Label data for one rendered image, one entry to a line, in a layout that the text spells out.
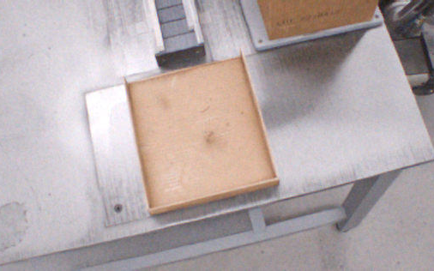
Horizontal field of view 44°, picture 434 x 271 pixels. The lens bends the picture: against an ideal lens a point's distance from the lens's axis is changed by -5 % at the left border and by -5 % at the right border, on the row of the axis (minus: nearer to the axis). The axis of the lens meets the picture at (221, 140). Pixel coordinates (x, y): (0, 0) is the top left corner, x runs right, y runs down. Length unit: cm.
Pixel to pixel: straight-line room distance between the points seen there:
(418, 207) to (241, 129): 103
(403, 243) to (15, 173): 132
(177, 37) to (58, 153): 35
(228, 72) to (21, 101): 47
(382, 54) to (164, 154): 52
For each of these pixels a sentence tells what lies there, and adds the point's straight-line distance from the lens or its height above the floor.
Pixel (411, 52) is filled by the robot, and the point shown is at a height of 24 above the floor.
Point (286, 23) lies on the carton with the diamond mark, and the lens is 118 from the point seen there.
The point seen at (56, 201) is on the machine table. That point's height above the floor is 83.
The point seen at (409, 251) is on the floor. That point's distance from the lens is 200.
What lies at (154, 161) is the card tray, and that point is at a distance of 114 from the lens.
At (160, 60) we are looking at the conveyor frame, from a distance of 121.
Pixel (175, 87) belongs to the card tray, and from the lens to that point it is 120.
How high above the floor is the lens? 190
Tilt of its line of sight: 69 degrees down
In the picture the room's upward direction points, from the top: 10 degrees counter-clockwise
